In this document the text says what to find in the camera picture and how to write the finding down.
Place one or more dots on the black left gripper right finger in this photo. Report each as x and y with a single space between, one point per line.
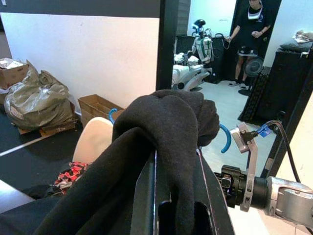
210 215

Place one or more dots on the stuffed brown cardboard box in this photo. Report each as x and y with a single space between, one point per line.
12 73

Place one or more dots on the grey-green plastic bag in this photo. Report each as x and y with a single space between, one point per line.
39 102

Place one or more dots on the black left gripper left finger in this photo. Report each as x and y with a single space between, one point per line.
146 208

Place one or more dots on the open empty cardboard box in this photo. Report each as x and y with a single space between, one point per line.
95 107

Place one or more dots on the white humanoid robot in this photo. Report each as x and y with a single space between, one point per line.
203 49

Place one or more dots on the white plastic chair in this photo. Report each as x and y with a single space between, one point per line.
93 139

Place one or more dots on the black cabinet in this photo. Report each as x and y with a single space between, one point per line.
288 80

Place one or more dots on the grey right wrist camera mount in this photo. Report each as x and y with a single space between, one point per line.
244 139

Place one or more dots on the wooden pallet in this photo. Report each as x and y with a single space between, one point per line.
56 128

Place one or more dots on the person in black shirt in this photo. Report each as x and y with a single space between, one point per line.
252 29

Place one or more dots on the black pedestal fan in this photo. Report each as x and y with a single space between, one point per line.
253 67

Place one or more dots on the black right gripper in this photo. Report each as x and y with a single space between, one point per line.
232 186

